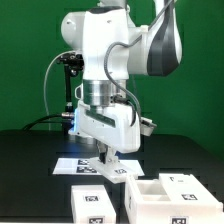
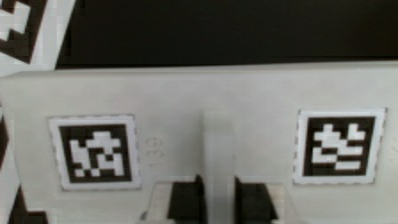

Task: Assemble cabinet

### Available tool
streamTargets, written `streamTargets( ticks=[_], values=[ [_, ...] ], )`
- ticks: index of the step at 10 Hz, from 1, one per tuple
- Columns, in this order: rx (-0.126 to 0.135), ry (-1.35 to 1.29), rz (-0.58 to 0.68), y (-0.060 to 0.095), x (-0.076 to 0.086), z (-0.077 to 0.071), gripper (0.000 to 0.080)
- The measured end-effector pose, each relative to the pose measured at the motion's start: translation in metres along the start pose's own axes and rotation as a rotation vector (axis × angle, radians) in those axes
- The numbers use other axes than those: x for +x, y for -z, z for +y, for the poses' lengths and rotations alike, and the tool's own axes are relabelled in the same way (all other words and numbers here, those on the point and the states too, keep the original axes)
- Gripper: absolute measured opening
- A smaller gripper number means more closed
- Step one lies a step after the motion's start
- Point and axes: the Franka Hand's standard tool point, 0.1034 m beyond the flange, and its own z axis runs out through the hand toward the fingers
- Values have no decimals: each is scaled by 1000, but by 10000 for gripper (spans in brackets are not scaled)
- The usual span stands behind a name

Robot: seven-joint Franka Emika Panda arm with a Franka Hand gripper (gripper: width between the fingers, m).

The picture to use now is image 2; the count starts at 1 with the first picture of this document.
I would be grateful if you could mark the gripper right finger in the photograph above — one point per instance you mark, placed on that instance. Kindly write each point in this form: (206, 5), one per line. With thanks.
(254, 210)

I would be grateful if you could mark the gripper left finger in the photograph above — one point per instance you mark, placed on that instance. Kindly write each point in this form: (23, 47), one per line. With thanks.
(187, 207)

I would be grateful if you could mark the white door panel with knob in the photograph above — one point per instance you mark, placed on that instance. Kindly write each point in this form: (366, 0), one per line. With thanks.
(167, 96)

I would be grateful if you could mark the white marker sheet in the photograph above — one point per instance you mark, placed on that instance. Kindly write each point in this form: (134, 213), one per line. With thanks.
(34, 20)

